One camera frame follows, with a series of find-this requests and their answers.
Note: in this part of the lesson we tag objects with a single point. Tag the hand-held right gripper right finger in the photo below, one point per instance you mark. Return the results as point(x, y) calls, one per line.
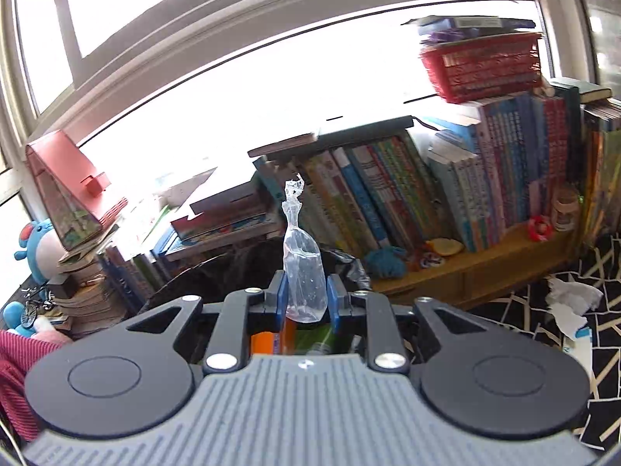
point(334, 301)

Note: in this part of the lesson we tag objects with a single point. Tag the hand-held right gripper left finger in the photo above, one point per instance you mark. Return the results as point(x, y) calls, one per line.
point(279, 296)

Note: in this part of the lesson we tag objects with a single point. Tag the clear plastic bag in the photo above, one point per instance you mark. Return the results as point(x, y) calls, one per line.
point(303, 276)

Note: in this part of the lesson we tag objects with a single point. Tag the green snack bag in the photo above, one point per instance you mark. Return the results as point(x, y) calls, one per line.
point(315, 340)

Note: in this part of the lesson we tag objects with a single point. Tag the orange paper packet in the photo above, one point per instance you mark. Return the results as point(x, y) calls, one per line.
point(264, 342)

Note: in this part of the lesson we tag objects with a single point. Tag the trash bin with black liner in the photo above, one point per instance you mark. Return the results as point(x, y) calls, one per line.
point(213, 276)

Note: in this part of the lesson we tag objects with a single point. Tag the white tissue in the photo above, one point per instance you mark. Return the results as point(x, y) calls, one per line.
point(572, 296)

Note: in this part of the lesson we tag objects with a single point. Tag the blue knitted ball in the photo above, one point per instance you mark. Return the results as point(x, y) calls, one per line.
point(385, 262)

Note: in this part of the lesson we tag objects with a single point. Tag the leaning pile of books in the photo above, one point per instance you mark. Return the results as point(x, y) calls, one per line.
point(228, 233)

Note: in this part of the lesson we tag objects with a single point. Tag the red white knitted trinket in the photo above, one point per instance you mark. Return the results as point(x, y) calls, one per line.
point(429, 260)

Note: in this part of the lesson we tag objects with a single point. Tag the row of upright books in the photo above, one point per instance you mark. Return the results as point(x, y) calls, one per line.
point(388, 189)

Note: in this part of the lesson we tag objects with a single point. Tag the yellow slice-shaped ornament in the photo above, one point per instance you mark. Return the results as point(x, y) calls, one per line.
point(446, 246)

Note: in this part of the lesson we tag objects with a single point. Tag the wooden desktop shelf with drawers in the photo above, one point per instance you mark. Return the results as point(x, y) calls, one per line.
point(461, 276)

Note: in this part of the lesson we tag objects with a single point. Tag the row of green blue books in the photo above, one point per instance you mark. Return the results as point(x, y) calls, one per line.
point(131, 272)

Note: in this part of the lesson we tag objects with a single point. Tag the brown flat book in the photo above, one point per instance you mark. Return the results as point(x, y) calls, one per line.
point(284, 145)

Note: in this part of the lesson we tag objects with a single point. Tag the black flat book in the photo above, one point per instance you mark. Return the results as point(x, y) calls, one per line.
point(368, 131)

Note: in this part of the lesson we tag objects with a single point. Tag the stack of worn books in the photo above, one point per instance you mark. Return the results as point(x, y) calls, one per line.
point(97, 291)

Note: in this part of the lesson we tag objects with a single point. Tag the red knitted ornament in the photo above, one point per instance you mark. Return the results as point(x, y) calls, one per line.
point(541, 228)

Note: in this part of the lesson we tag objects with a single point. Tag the pink plush toy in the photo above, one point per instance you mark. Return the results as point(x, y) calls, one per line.
point(48, 332)

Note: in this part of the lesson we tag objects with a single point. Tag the pink house-shaped box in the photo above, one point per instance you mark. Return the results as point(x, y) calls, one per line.
point(68, 189)

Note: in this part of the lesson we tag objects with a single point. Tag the small bicycle model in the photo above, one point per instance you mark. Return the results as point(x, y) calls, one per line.
point(36, 308)

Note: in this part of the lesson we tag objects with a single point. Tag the white plastic jar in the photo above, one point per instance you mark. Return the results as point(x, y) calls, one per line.
point(565, 211)

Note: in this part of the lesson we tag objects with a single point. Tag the small blue plush toy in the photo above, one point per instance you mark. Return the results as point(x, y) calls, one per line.
point(14, 318)

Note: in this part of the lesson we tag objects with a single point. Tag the red plastic basket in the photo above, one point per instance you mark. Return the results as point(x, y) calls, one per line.
point(480, 70)

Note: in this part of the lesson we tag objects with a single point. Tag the black white patterned tablecloth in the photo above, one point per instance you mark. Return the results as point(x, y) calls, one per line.
point(606, 374)

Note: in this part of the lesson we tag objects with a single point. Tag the row of thin colourful magazines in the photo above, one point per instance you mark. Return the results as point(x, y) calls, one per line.
point(601, 174)

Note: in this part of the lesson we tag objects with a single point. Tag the small pink white figurine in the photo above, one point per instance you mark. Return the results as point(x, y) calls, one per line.
point(543, 90)

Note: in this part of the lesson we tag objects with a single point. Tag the flat blue-covered books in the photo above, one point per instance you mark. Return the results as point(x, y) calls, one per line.
point(470, 23)

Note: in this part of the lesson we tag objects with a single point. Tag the dark green book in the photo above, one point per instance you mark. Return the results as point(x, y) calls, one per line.
point(582, 90)

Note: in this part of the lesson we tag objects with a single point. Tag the white window frame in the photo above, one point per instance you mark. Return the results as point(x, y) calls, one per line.
point(145, 24)

